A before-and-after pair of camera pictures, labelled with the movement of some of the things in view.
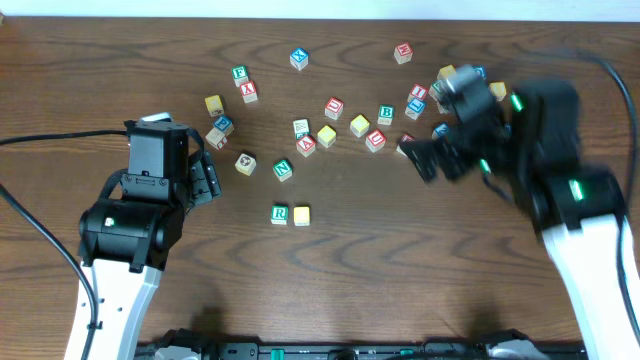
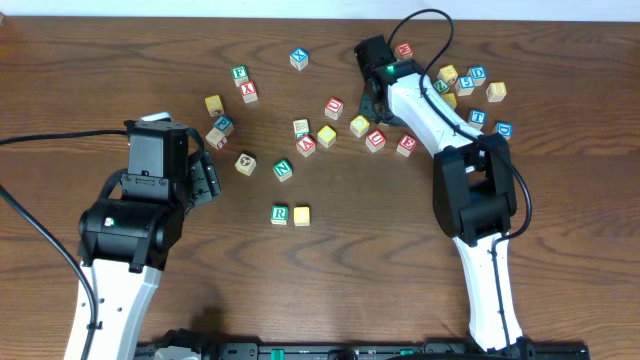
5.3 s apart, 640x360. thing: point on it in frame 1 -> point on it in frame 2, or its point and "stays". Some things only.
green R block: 279,214 stays
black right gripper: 451,153 -> 376,111
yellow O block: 301,216 stays
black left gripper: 206,180 stays
